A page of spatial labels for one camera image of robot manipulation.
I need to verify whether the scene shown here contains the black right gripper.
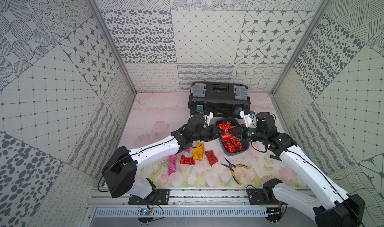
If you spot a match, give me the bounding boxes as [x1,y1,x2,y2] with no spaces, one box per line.
[227,124,266,143]

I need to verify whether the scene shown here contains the teal plastic storage box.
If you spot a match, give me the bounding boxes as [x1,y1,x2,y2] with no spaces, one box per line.
[216,118,250,156]

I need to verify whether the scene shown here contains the yellow tea bag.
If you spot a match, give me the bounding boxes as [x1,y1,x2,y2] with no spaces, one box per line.
[193,142,205,162]

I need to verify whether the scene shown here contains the red tea bag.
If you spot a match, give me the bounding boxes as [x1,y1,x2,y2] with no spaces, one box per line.
[205,150,218,167]
[180,155,195,165]

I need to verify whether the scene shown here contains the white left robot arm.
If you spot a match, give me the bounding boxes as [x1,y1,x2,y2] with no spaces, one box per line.
[101,115,225,200]

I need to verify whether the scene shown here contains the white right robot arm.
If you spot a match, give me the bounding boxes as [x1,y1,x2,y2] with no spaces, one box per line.
[229,110,366,227]

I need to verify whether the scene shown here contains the pile of red tea bags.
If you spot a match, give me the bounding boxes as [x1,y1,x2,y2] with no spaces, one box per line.
[217,121,245,154]

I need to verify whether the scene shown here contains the black plastic toolbox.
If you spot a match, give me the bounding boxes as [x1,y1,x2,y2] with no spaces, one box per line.
[188,82,251,119]

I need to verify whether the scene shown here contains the black screwdriver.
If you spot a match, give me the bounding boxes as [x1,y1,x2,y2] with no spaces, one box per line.
[270,155,282,161]

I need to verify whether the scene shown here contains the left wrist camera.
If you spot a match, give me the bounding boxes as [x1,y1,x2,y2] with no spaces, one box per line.
[198,111,214,126]

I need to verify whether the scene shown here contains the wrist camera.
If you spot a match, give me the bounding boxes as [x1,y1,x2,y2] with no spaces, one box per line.
[198,111,214,126]
[240,110,256,128]

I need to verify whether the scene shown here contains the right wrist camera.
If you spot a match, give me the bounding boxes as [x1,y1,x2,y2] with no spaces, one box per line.
[240,110,256,128]

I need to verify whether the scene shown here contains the yellow handled pliers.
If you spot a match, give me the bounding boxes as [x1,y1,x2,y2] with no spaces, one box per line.
[221,158,250,186]

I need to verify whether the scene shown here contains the aluminium mounting rail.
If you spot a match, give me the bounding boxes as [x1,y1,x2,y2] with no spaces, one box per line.
[80,187,321,226]

